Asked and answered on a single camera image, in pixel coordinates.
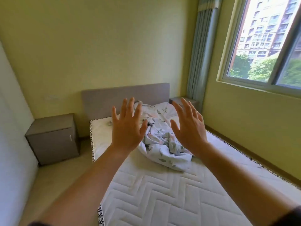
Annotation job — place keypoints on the person's left hand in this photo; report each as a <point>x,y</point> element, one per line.
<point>127,131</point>

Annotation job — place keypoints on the person's right hand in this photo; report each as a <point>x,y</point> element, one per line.
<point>190,134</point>

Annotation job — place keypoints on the floral leaf print bed sheet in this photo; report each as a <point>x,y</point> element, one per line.
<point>162,152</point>

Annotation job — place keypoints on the grey headboard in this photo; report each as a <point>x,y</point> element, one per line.
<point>105,103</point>

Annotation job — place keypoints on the white quilted mattress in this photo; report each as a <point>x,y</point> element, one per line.
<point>164,197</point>

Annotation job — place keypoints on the person's left forearm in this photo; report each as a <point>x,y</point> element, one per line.
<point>82,190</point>

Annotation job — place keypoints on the person's right forearm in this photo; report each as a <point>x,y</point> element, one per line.
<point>235,185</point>

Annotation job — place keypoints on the grey nightstand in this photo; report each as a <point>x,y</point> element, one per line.
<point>51,143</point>
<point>175,100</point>

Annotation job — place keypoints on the blue grey curtain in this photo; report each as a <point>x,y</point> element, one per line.
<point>202,56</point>

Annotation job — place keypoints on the white framed window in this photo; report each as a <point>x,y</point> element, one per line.
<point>258,44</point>

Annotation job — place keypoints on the white wardrobe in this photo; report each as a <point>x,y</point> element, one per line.
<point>14,150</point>

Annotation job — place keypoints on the dark grey left sleeve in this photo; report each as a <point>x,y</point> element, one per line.
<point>37,224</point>

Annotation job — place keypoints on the dark grey sleeve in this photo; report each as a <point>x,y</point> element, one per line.
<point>37,224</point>
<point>291,218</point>

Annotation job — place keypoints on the dark grey right sleeve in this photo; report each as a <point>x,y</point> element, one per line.
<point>291,218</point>

